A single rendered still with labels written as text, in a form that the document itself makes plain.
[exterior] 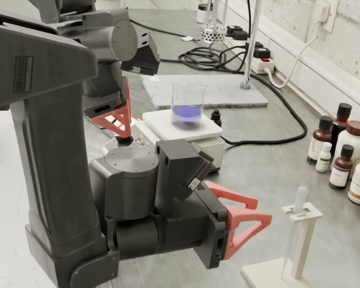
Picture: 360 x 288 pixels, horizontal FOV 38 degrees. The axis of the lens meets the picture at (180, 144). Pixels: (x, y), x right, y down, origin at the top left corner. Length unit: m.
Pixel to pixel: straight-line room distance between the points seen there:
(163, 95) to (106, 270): 0.80
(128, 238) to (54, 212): 0.11
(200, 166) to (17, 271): 0.33
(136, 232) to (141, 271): 0.20
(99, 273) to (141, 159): 0.12
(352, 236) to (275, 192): 0.16
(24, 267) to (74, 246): 0.27
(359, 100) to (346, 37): 0.20
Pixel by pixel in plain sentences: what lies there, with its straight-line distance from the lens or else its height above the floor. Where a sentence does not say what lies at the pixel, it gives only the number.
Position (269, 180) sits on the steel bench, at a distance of 1.01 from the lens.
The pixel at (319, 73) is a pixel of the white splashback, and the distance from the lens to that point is 1.36.
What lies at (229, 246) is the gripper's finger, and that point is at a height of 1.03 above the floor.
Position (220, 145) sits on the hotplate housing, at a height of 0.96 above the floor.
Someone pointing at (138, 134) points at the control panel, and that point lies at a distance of 0.99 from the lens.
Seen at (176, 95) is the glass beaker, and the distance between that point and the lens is 0.93.
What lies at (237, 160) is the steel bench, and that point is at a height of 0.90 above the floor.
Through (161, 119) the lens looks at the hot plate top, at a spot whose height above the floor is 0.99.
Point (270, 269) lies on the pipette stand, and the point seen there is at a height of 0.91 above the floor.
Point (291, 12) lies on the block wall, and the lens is 1.60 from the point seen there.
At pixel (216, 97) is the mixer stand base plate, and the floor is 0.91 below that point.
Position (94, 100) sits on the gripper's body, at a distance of 0.82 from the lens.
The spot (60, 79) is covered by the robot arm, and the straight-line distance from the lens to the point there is 0.41.
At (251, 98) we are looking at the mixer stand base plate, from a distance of 1.35.
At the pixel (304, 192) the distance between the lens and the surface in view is 0.69.
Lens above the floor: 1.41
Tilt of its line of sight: 28 degrees down
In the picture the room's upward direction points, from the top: 6 degrees clockwise
